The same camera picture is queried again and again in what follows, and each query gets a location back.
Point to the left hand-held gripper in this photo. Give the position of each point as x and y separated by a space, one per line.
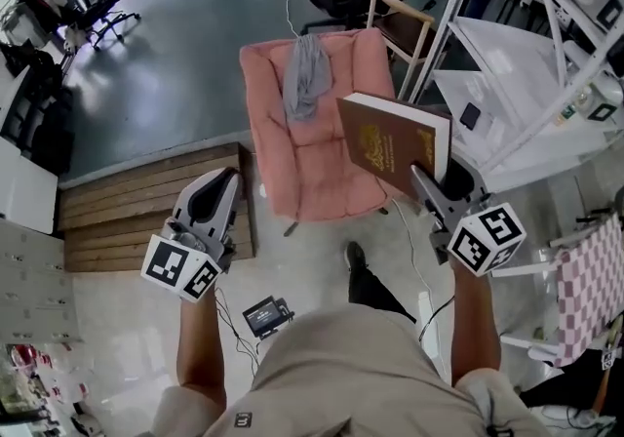
166 264

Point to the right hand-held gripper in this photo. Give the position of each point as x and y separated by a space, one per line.
492 240

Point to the brown hardcover book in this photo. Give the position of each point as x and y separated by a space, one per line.
380 142

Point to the pink cushioned armchair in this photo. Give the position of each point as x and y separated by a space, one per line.
317 171

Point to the person's right forearm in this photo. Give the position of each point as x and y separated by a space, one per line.
475 323

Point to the person's left forearm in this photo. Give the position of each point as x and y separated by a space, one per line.
200 342

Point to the small black pad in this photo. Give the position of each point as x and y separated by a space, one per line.
470 114

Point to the black screen device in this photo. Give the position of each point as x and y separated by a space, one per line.
261 315

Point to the brown wooden plank platform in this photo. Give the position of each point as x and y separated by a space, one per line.
122 201

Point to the person's dark shoe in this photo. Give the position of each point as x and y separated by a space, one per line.
355 257

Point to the white metal shelf rack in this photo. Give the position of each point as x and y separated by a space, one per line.
497 79

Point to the person's black trouser leg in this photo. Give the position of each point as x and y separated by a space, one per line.
370 293

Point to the gray cloth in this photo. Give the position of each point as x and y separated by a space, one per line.
304 74

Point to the pink checkered cloth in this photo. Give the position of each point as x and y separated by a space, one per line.
590 289

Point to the person's beige shirt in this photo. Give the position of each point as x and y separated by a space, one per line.
341 376

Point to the light wooden chair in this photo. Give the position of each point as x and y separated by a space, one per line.
373 6

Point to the white box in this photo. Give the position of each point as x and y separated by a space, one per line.
27 186

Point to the gray drawer cabinet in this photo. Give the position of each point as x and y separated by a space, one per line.
34 279

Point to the black fabric heap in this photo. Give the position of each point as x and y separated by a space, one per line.
34 108

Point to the pile of red white packets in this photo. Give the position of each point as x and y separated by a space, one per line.
53 376

